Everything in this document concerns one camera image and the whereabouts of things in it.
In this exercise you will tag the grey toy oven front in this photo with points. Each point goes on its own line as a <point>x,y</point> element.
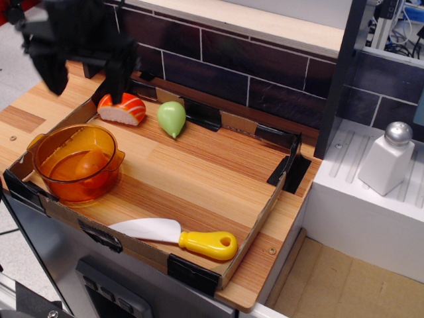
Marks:
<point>94,281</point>

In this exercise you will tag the cardboard fence with black tape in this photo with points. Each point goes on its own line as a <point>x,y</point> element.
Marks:
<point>245,178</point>

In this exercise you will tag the orange transparent plastic pot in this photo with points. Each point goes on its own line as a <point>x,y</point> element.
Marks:
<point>55,156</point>

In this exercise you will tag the salmon sushi toy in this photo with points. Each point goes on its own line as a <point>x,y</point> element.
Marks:
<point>130,111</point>

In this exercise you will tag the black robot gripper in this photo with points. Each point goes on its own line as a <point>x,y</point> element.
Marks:
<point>83,31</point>

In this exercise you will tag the dark grey vertical post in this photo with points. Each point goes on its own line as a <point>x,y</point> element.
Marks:
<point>354,40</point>

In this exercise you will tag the white toy sink drainboard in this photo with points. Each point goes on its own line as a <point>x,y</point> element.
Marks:
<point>344,213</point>

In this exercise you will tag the white salt shaker silver cap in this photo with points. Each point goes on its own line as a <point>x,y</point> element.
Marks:
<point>386,163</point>

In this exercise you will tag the green toy pear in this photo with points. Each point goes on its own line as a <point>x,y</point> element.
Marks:
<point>171,117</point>

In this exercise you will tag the orange toy carrot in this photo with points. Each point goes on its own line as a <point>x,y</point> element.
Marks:
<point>89,169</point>

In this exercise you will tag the toy knife yellow handle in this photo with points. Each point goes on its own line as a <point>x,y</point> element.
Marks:
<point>218,245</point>

